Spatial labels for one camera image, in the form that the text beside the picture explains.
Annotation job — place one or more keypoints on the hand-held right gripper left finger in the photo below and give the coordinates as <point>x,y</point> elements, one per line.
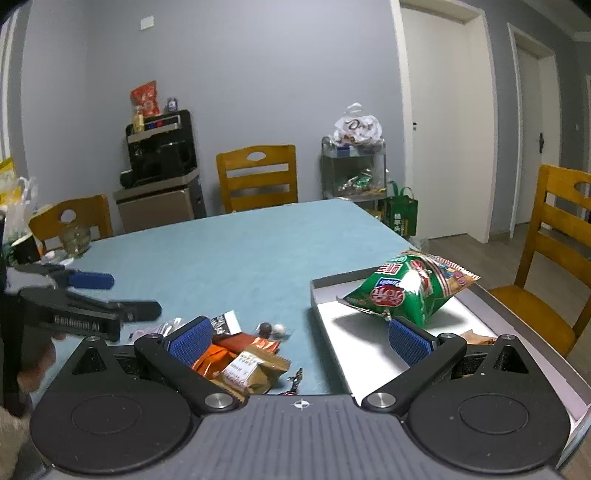
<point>189,341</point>

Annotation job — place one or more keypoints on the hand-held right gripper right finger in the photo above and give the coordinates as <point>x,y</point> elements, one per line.
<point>411,344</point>

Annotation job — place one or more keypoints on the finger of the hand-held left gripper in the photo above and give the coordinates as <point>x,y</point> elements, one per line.
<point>92,279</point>
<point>138,310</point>

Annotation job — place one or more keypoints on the green chip bag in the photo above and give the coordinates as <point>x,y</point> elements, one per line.
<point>406,286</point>

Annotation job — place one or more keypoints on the small silver box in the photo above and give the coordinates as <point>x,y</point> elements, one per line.
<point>351,332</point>

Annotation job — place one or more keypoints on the person's left forearm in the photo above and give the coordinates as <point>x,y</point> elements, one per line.
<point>9,436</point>

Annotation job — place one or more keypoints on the person's left hand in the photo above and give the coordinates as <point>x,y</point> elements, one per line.
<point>39,367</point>

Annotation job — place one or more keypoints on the clear plastic wrapper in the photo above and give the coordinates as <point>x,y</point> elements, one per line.
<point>157,327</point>

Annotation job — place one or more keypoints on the large orange snack packet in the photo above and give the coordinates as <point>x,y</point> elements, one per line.
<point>214,362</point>

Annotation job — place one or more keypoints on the black and white snack packet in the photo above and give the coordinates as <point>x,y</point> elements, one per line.
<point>225,323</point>

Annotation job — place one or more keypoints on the clear glass jar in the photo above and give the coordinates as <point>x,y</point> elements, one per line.
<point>75,241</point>

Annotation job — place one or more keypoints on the red-brown snack bar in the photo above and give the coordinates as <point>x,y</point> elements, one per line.
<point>238,342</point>

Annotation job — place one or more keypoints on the wooden chair round cutout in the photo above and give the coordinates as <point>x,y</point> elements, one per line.
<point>92,217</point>

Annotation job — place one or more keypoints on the beige and brown snack packet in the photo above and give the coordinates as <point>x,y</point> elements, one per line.
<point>249,369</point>

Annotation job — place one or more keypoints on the black cup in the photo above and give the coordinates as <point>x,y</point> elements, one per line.
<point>25,250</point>

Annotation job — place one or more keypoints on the small orange snack packet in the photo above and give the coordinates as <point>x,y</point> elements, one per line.
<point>265,345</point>

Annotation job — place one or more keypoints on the brown chocolate ball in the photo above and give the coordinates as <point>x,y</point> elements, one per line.
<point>264,328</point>

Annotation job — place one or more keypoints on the white candy ball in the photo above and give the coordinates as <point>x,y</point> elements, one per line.
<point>279,329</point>

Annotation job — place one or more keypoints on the teal tablecloth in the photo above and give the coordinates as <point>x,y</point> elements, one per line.
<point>231,258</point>

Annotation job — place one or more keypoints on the beige dispenser cabinet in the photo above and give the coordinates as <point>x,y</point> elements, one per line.
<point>157,207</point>

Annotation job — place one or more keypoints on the crumpled white plastic bag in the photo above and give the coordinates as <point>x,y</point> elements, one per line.
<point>21,203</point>

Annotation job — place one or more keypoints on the dark twisted candy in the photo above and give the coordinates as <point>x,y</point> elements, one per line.
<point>295,379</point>

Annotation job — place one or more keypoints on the green tote bag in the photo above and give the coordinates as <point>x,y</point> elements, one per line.
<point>401,214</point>

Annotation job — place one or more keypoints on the yellow bag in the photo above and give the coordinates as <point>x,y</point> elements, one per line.
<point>5,177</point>

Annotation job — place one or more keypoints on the black water dispenser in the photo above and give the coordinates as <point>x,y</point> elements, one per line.
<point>161,147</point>

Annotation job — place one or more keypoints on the yellow bottle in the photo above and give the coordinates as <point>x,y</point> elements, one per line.
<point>138,121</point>

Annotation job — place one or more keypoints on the wooden chair slatted back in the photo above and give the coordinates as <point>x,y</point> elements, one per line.
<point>554,258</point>

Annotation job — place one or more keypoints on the snack packets on rack shelf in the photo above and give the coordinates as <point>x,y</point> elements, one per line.
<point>362,182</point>

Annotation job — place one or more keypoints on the wooden chair oval cutout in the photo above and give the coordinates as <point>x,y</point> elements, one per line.
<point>256,177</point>

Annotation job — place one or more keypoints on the red snack bag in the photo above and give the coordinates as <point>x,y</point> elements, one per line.
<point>145,99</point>

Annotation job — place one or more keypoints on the small blue white container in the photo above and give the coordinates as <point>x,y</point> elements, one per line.
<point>171,106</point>

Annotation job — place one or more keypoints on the metal trolley rack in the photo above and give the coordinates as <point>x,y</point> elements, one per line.
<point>353,161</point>

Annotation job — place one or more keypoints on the clear plastic shopping bag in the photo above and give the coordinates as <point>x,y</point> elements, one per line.
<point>358,127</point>

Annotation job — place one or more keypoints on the wide white door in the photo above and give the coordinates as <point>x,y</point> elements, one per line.
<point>438,120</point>

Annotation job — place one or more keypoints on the narrow white door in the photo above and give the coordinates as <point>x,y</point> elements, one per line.
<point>531,134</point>

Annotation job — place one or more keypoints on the white wall switch plate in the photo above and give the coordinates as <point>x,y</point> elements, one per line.
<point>147,22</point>

